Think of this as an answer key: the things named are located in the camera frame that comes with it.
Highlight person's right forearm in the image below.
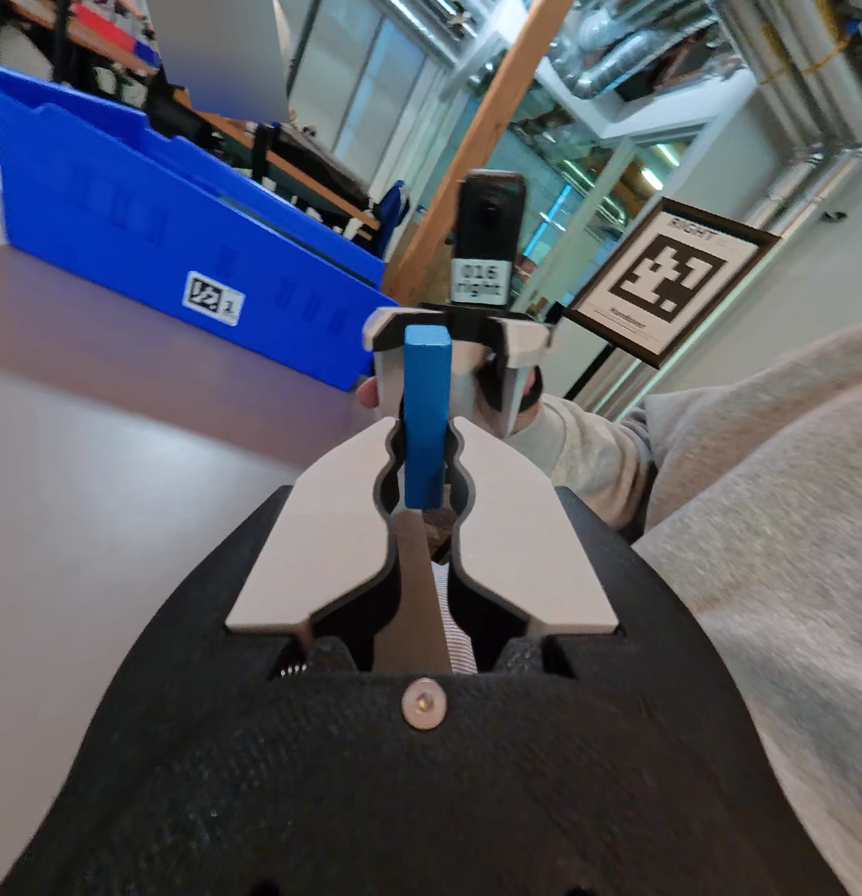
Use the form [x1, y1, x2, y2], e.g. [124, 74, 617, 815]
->
[508, 318, 862, 540]

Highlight blue white cloth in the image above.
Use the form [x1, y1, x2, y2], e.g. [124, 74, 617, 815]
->
[371, 181, 411, 260]

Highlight framed marker sign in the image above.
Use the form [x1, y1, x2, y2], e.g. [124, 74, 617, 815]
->
[564, 197, 782, 400]

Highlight person's striped pale trousers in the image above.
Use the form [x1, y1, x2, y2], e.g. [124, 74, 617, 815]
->
[431, 560, 477, 674]

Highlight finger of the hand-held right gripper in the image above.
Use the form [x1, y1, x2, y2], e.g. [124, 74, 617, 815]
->
[363, 308, 407, 421]
[501, 316, 552, 441]

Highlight blue plastic bin with tag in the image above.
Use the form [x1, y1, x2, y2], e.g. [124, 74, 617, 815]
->
[0, 62, 404, 392]

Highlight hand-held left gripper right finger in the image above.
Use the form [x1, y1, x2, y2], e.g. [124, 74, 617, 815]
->
[447, 416, 621, 639]

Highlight wooden post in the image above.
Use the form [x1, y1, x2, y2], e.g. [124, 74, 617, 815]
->
[382, 0, 575, 305]

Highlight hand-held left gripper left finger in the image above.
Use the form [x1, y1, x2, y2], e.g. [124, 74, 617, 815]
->
[224, 416, 404, 638]

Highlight blue wooden block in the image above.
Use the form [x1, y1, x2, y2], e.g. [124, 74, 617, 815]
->
[403, 325, 453, 511]

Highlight metal ventilation ducts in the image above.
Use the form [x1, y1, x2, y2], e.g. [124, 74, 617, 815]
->
[543, 0, 862, 232]

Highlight grey desk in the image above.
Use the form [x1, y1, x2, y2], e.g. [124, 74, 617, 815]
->
[0, 182, 404, 876]

